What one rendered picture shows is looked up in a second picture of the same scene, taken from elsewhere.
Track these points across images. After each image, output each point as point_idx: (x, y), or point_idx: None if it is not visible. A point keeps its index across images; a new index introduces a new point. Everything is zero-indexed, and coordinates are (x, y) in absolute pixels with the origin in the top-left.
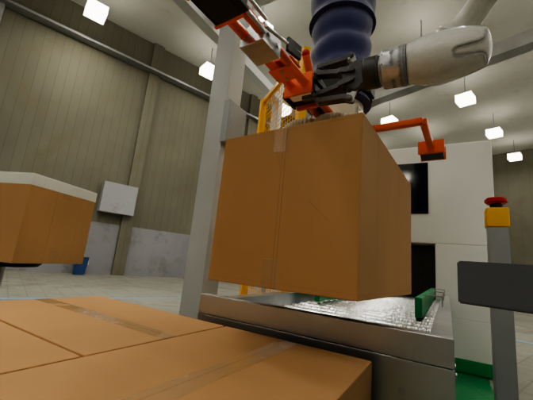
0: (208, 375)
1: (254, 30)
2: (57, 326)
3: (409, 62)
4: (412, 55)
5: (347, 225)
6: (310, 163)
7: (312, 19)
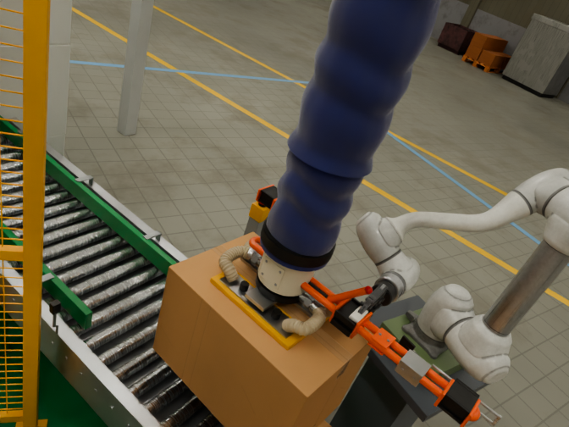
0: None
1: (428, 376)
2: None
3: None
4: (404, 292)
5: (350, 383)
6: (350, 370)
7: (339, 175)
